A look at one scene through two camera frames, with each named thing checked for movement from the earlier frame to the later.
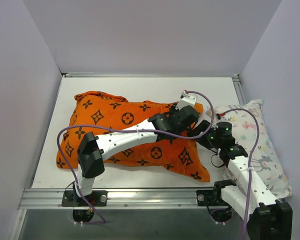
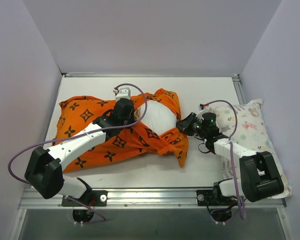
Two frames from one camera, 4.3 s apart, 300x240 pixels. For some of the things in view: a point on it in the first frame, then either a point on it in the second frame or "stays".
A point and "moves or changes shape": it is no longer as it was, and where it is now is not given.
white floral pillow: [266, 159] stays
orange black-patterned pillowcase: [97, 112] moves or changes shape
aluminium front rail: [118, 199] stays
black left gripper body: [190, 113] → [129, 116]
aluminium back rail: [150, 75] stays
